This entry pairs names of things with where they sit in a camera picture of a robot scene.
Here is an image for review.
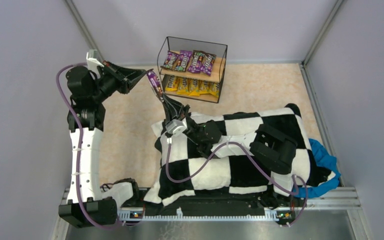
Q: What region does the yellow candy bag shelf right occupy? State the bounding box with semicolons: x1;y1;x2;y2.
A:
176;77;190;96

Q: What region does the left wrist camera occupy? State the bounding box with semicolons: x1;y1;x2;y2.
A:
86;49;104;76

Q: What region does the yellow candy bag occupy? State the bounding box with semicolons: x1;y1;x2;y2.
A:
198;81;210;95

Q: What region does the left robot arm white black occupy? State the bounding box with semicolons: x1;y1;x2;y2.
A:
58;61;147;230

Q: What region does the purple candy bag shelf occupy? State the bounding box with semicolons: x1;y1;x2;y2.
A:
160;50;180;71
173;50;193;72

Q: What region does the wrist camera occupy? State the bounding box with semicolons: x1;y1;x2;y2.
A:
165;119;188;144
86;49;104;76

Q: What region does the yellow candy bag shelf left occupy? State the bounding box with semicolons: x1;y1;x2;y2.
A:
165;75;179;92

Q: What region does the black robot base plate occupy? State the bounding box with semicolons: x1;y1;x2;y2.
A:
109;188;299;218

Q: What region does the yellow candy bag shelf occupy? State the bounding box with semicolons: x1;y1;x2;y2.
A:
165;75;179;92
176;77;190;96

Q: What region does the black white checkered pillow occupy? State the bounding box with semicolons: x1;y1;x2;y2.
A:
143;103;332;206

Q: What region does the blue cloth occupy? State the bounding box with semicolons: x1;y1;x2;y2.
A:
291;137;341;199

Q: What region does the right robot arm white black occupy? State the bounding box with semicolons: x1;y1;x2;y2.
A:
159;94;299;196

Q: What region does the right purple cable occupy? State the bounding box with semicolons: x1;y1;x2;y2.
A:
164;140;309;227

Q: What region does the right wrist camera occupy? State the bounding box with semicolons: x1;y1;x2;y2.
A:
165;119;188;144

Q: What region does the purple candy bag shelf right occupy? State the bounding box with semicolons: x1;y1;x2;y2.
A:
173;50;193;72

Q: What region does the purple candy bag shelf left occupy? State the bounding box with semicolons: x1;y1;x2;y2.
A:
160;50;180;71

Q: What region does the black wire wooden shelf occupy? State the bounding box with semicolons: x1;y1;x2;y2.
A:
157;36;228;103

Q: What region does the purple brown candy bag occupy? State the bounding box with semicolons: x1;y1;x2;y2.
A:
187;50;205;74

